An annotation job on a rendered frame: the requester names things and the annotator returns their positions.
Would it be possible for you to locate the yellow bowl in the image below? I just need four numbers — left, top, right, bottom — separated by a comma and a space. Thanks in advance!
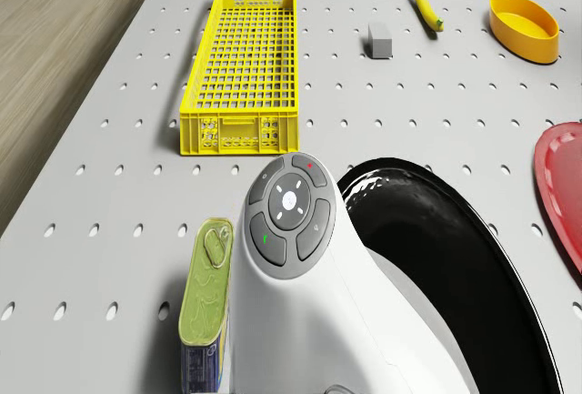
488, 0, 560, 66

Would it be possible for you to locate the grey cube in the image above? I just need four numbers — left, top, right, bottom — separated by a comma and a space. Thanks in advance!
366, 22, 394, 59

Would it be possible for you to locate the flat-sided can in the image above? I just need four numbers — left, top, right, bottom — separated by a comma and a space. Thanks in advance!
177, 217, 236, 394

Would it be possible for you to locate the red plate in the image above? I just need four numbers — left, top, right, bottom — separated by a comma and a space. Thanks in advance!
533, 120, 582, 288

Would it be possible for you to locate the yellow basket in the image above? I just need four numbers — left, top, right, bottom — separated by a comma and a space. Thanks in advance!
178, 0, 302, 157

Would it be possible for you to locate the banana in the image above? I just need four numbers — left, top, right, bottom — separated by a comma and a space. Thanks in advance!
410, 0, 446, 34

